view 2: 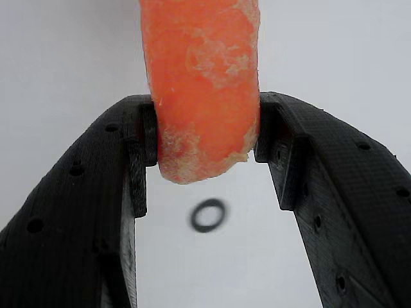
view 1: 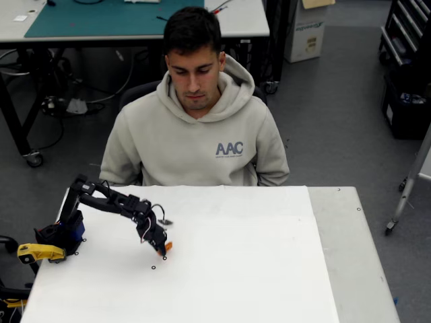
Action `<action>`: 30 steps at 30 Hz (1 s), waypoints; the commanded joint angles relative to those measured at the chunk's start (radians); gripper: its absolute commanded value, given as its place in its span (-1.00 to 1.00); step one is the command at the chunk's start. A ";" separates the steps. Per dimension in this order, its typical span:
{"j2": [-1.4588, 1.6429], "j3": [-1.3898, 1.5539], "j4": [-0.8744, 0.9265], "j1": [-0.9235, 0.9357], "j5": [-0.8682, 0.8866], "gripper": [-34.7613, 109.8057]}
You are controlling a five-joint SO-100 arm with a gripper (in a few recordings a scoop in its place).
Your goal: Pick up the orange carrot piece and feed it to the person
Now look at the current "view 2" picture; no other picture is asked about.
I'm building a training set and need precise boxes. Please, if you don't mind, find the small black washer ring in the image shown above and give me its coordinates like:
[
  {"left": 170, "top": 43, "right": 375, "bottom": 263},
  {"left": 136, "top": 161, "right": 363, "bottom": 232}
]
[{"left": 188, "top": 198, "right": 231, "bottom": 234}]

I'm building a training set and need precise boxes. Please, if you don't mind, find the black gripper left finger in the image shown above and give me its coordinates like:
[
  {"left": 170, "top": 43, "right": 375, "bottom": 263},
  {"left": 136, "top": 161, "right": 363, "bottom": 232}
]
[{"left": 0, "top": 94, "right": 159, "bottom": 308}]

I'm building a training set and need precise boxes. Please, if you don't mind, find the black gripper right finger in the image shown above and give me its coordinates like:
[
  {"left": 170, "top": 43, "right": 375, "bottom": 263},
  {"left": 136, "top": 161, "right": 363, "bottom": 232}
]
[{"left": 253, "top": 91, "right": 411, "bottom": 308}]

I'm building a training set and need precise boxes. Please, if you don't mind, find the orange carrot piece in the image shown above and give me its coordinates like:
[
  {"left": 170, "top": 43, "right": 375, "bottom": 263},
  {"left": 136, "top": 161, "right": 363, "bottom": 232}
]
[{"left": 140, "top": 0, "right": 261, "bottom": 185}]

